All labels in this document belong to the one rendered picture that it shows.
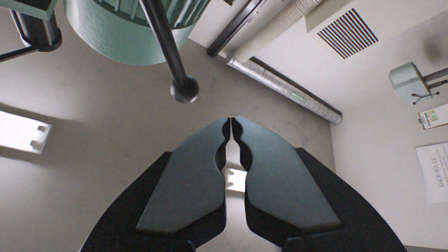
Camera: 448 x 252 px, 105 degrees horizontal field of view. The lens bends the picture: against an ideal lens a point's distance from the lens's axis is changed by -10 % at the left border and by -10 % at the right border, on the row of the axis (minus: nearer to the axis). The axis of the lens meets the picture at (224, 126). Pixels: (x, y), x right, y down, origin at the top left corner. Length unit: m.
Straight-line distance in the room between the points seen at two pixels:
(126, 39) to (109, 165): 1.26
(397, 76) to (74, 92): 2.54
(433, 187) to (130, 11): 2.97
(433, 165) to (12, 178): 3.58
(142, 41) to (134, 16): 0.03
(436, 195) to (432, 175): 0.20
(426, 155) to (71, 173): 3.34
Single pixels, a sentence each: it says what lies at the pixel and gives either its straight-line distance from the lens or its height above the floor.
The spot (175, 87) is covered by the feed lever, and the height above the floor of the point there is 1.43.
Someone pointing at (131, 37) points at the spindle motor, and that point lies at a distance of 0.26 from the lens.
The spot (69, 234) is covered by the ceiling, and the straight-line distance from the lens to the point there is 1.48.
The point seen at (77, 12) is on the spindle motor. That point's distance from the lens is 0.29.
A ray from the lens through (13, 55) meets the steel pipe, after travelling 0.43.
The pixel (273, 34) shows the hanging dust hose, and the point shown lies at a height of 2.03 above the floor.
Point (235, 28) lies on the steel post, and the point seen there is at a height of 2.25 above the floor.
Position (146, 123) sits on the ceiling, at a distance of 1.57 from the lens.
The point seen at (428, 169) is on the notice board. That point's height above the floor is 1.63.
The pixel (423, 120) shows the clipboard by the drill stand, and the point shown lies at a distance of 3.15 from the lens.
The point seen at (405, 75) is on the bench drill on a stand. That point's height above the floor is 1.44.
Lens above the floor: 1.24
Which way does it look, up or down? 52 degrees up
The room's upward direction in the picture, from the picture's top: 118 degrees counter-clockwise
